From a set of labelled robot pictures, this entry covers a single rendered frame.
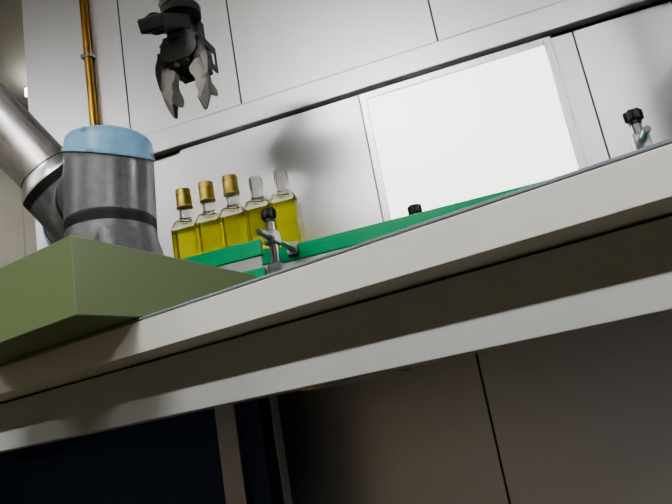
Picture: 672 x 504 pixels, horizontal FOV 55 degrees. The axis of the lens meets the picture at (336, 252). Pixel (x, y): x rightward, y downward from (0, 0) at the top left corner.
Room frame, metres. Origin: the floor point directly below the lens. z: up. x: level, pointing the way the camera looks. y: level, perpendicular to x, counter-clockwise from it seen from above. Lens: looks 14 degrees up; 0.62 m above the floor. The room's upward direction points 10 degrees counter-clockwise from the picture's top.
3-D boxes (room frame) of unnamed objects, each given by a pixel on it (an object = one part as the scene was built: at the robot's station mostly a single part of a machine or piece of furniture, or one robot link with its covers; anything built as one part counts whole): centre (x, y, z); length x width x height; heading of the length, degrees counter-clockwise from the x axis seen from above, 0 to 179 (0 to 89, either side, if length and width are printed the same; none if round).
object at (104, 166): (0.81, 0.29, 0.98); 0.13 x 0.12 x 0.14; 33
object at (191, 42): (1.04, 0.20, 1.32); 0.09 x 0.08 x 0.12; 165
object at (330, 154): (1.38, -0.10, 1.15); 0.90 x 0.03 x 0.34; 75
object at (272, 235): (1.17, 0.10, 0.95); 0.17 x 0.03 x 0.12; 165
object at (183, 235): (1.35, 0.31, 0.99); 0.06 x 0.06 x 0.21; 76
